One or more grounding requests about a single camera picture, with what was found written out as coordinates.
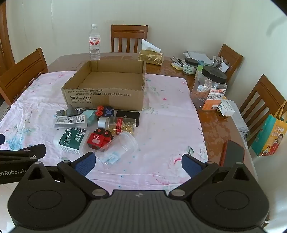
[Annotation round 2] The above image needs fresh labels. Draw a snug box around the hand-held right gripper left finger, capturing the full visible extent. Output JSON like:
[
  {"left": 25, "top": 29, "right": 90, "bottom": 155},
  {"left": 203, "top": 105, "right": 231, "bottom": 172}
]
[{"left": 23, "top": 152, "right": 108, "bottom": 200}]

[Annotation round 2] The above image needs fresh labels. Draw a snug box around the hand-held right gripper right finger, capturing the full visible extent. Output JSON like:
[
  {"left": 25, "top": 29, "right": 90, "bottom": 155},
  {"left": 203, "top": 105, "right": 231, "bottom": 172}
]
[{"left": 169, "top": 154, "right": 256, "bottom": 200}]

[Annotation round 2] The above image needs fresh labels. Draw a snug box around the red toy train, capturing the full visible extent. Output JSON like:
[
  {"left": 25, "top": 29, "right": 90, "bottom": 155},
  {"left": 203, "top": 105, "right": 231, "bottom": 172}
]
[{"left": 87, "top": 128, "right": 115, "bottom": 149}]

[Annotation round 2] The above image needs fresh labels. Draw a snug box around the green label cotton swab container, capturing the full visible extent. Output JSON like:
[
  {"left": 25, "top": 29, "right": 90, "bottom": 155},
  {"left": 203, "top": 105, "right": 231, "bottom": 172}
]
[{"left": 53, "top": 128, "right": 92, "bottom": 156}]

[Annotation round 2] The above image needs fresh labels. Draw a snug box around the clear plastic cup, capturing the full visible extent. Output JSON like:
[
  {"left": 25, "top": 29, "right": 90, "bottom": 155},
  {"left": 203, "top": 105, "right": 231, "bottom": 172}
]
[{"left": 95, "top": 131, "right": 139, "bottom": 170}]

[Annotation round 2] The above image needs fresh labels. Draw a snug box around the grey plastic case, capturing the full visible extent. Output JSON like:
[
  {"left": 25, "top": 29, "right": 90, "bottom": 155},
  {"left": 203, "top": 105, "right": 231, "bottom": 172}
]
[{"left": 54, "top": 114, "right": 88, "bottom": 129}]

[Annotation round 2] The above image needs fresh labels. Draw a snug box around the silver cap pill bottle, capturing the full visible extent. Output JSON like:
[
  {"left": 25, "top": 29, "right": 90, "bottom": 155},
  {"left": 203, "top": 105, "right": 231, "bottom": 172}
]
[{"left": 98, "top": 116, "right": 137, "bottom": 136}]

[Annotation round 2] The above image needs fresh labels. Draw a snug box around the cardboard box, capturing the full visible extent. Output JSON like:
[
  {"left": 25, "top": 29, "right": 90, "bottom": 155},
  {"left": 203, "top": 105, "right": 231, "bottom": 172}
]
[{"left": 61, "top": 60, "right": 147, "bottom": 111}]

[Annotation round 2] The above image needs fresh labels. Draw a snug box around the smartphone in red case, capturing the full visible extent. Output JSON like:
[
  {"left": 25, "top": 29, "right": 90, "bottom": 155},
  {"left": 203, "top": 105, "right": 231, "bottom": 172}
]
[{"left": 218, "top": 139, "right": 245, "bottom": 167}]

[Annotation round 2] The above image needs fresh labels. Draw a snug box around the teal plastic toy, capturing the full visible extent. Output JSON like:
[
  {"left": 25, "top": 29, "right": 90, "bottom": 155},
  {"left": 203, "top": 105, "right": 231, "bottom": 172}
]
[{"left": 86, "top": 109, "right": 98, "bottom": 126}]

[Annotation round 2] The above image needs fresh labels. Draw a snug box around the pink floral tablecloth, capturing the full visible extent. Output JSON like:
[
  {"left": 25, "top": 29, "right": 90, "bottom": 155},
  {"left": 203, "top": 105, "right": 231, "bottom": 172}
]
[{"left": 0, "top": 71, "right": 209, "bottom": 191}]

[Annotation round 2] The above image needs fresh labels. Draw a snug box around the black flat case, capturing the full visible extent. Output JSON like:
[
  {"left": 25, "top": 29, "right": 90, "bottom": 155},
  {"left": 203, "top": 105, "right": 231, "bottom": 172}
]
[{"left": 116, "top": 110, "right": 140, "bottom": 127}]

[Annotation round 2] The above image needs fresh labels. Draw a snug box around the stack of clear packets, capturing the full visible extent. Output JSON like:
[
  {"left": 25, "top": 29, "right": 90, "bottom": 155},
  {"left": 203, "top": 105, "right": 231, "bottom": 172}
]
[{"left": 232, "top": 110, "right": 250, "bottom": 137}]

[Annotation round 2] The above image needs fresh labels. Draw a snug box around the white medicine box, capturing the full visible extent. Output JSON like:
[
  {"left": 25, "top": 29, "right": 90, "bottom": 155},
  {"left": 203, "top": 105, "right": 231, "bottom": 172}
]
[{"left": 217, "top": 99, "right": 235, "bottom": 116}]

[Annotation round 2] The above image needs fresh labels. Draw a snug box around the wooden dining chair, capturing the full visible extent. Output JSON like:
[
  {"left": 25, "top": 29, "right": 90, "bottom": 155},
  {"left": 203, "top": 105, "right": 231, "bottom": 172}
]
[
  {"left": 0, "top": 47, "right": 49, "bottom": 106},
  {"left": 239, "top": 74, "right": 287, "bottom": 149},
  {"left": 110, "top": 24, "right": 149, "bottom": 54},
  {"left": 217, "top": 44, "right": 243, "bottom": 79}
]

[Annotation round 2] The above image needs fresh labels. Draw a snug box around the large clear jar black lid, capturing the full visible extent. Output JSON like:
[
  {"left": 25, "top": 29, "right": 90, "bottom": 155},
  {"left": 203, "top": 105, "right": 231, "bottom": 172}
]
[{"left": 190, "top": 65, "right": 228, "bottom": 111}]

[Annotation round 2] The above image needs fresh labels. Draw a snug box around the colourful printed shopping bag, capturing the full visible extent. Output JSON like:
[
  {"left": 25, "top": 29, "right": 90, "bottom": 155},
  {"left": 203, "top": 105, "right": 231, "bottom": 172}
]
[{"left": 250, "top": 107, "right": 287, "bottom": 157}]

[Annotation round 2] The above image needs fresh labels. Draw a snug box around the small glass jar black lid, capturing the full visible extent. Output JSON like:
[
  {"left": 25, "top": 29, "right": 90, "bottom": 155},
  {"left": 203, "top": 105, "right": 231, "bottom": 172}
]
[{"left": 182, "top": 57, "right": 199, "bottom": 76}]

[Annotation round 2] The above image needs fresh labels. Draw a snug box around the bundle of black pens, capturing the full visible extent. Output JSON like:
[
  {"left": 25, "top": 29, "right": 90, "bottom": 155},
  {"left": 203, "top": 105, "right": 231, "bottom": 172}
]
[{"left": 170, "top": 57, "right": 185, "bottom": 68}]

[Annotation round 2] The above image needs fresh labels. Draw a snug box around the wooden door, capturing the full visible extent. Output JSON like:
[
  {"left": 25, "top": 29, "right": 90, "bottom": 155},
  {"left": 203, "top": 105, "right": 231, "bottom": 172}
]
[{"left": 0, "top": 0, "right": 16, "bottom": 75}]

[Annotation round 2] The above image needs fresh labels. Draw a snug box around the pile of white papers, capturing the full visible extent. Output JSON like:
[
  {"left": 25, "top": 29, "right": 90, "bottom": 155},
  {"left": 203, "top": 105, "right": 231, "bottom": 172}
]
[{"left": 183, "top": 51, "right": 229, "bottom": 72}]

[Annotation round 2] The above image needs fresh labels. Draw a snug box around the gold tissue pack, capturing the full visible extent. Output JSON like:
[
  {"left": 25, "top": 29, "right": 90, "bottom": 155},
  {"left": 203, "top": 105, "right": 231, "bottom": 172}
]
[{"left": 138, "top": 39, "right": 165, "bottom": 65}]

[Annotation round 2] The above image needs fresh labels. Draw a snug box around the clear plastic water bottle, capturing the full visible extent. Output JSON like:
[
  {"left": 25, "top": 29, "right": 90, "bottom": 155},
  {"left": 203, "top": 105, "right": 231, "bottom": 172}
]
[{"left": 89, "top": 24, "right": 101, "bottom": 61}]

